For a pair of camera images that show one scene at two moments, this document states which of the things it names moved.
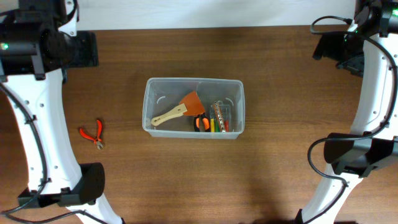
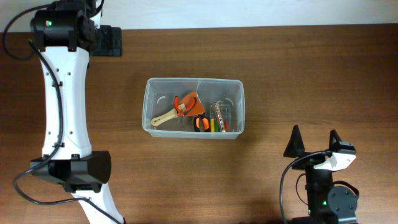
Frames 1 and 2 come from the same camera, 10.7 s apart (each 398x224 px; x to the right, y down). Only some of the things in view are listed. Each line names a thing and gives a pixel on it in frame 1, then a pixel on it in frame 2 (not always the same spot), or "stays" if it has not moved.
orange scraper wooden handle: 192,106 stays
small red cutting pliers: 98,141 -> 181,114
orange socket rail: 219,115 stays
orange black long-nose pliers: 205,121 stays
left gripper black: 90,57 -> 112,45
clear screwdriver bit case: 220,117 stays
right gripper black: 327,48 -> 291,150
